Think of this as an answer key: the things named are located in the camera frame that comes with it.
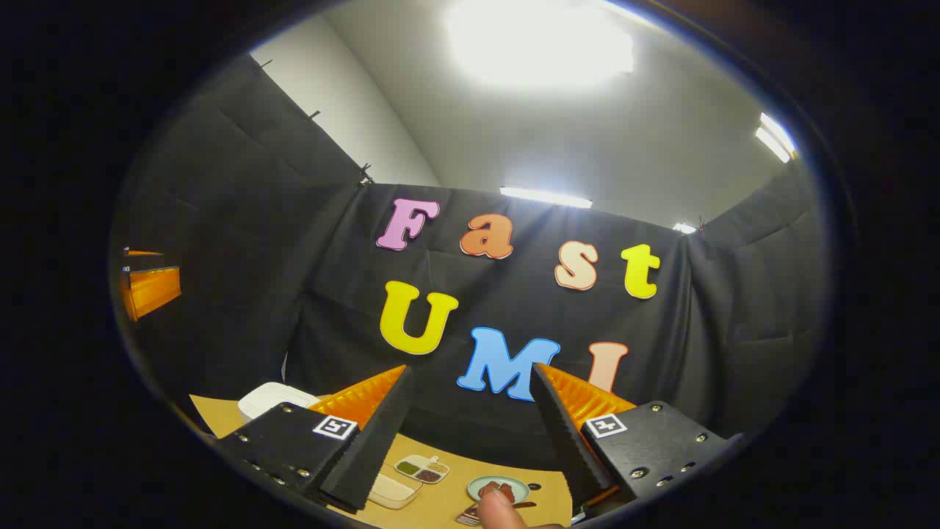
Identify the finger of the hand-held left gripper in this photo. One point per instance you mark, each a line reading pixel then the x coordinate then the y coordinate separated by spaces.
pixel 150 290
pixel 143 254

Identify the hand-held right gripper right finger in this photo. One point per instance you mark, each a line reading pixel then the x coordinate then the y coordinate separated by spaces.
pixel 565 433

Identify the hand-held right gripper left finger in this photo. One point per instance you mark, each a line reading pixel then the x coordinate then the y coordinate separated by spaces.
pixel 374 441

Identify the brown wooden spoon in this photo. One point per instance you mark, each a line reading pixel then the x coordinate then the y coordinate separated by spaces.
pixel 525 505

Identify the white rice cooker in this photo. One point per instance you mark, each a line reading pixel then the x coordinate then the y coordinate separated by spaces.
pixel 272 397

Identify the green mung bean pile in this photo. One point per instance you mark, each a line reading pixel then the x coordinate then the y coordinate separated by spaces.
pixel 408 467

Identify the clear glass container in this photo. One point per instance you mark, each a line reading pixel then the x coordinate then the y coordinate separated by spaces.
pixel 393 491

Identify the white divided dish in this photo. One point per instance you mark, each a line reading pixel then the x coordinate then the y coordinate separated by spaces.
pixel 422 468

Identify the dark red bean pile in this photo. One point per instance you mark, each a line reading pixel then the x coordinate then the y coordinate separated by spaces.
pixel 428 476

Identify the yellow soybean pile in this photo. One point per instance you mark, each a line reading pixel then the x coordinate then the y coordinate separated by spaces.
pixel 438 466

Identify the red meat piece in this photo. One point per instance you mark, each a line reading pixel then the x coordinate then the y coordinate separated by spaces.
pixel 507 491
pixel 488 487

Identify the pale green plate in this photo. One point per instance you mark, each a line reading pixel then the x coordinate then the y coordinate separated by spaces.
pixel 477 485

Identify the black backdrop cloth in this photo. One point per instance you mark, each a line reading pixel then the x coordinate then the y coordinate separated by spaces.
pixel 294 257

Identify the double ceiling strip light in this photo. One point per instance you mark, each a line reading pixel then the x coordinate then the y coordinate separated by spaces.
pixel 776 137

